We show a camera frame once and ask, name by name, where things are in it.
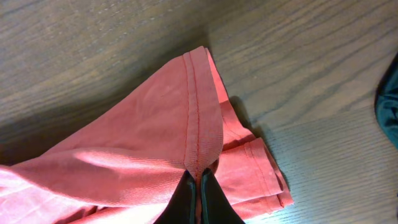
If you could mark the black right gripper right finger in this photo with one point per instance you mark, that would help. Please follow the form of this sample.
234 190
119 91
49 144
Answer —
215 208

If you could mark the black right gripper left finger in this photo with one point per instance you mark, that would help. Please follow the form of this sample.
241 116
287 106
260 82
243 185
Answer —
181 207

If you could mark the red orange t-shirt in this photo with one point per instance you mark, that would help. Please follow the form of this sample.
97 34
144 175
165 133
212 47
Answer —
124 166

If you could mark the dark patterned garment pile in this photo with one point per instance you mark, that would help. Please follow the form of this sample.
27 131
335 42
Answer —
385 104

